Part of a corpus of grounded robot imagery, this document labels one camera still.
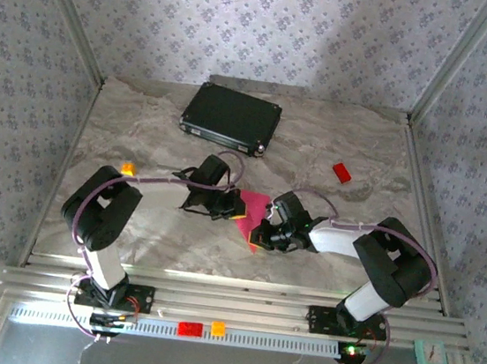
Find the pink cloth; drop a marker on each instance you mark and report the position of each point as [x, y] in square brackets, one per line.
[256, 206]

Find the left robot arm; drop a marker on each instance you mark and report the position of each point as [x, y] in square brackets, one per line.
[97, 217]

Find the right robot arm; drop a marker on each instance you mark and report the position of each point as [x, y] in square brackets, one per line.
[393, 262]

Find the red toy brick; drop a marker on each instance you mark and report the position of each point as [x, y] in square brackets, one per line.
[342, 173]

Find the black hard case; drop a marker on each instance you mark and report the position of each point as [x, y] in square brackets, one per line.
[229, 114]

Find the orange yellow toy brick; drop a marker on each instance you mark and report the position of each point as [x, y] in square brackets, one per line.
[128, 169]

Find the orange tag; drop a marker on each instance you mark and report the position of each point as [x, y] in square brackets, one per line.
[218, 329]

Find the red tag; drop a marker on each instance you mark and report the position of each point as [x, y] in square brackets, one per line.
[190, 329]

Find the right controller board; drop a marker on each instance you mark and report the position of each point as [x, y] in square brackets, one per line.
[353, 353]

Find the teal small clock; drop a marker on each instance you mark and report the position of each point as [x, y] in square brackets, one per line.
[430, 354]

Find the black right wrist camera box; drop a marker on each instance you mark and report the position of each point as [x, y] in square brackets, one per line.
[292, 208]

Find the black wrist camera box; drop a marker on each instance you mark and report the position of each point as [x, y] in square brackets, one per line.
[214, 169]
[292, 208]

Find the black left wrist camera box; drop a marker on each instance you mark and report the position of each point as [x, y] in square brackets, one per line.
[214, 169]

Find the aluminium frame beam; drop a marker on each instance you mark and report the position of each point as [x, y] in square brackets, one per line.
[233, 300]

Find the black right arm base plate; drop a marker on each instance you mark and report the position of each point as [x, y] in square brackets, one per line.
[320, 320]

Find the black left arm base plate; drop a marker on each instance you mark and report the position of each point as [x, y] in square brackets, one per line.
[142, 298]

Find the aluminium side rail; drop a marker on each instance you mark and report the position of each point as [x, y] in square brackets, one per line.
[433, 196]
[61, 159]

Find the aluminium upright post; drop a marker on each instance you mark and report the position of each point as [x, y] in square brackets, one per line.
[459, 57]
[68, 14]

